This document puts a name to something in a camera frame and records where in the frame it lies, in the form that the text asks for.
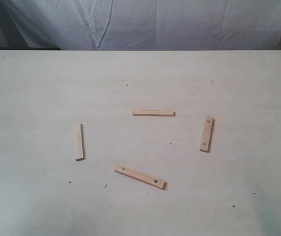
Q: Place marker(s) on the wooden stick with holes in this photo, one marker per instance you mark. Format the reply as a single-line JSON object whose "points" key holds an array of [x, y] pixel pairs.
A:
{"points": [[141, 176], [207, 135]]}

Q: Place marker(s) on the white backdrop cloth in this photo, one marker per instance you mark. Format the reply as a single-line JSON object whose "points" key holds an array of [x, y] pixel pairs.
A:
{"points": [[99, 25]]}

